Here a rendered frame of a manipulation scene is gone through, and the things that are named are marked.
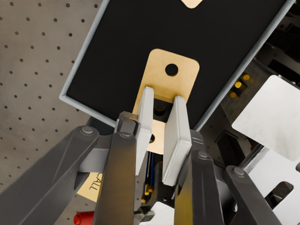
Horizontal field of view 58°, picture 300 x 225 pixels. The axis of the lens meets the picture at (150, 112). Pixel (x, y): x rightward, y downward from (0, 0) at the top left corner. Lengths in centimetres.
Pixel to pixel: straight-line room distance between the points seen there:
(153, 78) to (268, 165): 37
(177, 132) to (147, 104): 3
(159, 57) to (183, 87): 3
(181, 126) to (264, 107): 20
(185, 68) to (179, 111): 4
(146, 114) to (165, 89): 6
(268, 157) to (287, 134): 16
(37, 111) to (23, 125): 7
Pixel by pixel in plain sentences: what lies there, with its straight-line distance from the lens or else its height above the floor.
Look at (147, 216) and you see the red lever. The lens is 48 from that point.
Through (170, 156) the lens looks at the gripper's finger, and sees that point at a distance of 15.
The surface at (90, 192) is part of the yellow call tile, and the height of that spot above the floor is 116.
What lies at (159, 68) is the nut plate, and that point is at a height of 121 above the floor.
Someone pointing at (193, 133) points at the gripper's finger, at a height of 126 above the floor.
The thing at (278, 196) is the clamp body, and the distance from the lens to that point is 82.
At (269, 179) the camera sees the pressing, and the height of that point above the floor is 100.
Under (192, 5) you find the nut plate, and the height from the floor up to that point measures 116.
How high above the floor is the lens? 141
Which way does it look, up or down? 66 degrees down
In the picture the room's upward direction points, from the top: 173 degrees counter-clockwise
